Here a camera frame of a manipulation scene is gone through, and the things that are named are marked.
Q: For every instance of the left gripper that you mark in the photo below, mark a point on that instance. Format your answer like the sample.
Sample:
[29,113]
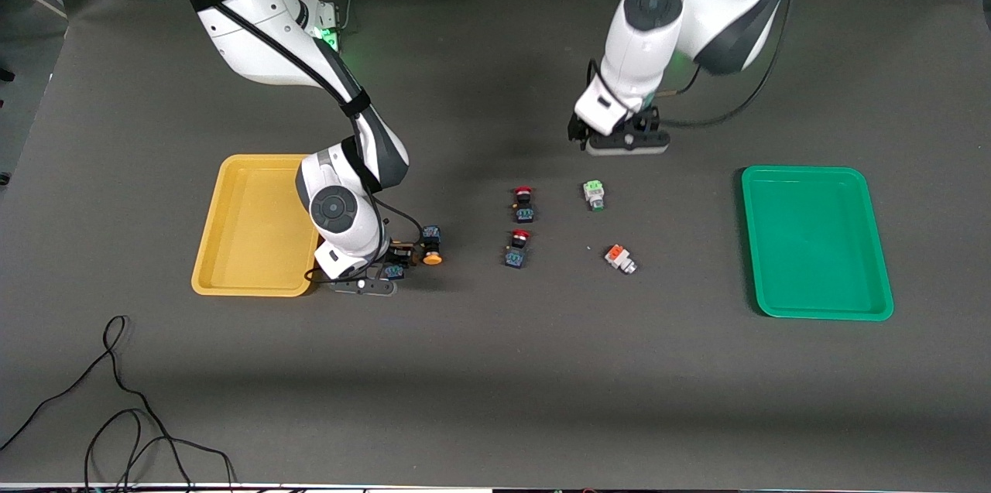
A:
[646,121]

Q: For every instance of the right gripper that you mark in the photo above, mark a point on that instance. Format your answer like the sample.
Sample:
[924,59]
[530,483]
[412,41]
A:
[399,254]

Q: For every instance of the yellow mushroom push button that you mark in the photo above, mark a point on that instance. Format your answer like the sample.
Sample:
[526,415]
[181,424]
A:
[431,237]
[396,272]

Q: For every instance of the white switch with green block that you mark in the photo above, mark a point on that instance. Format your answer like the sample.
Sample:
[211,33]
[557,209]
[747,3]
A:
[594,190]

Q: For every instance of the white switch with orange block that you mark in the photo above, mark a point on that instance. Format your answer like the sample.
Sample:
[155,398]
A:
[617,255]

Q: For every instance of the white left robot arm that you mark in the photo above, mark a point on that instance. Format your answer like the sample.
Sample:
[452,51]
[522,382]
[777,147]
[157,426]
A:
[658,36]

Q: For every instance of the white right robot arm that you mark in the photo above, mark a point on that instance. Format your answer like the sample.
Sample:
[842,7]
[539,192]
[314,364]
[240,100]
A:
[255,21]

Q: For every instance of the red mushroom push button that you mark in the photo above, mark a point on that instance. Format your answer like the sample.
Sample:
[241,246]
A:
[524,210]
[516,256]

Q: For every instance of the dark grey table mat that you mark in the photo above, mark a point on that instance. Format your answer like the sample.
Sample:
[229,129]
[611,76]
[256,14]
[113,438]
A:
[495,369]

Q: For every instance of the yellow plastic tray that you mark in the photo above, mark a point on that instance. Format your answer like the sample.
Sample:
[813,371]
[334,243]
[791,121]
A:
[248,230]

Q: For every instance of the green plastic tray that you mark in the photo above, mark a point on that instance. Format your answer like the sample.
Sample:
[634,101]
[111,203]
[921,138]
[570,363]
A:
[813,245]

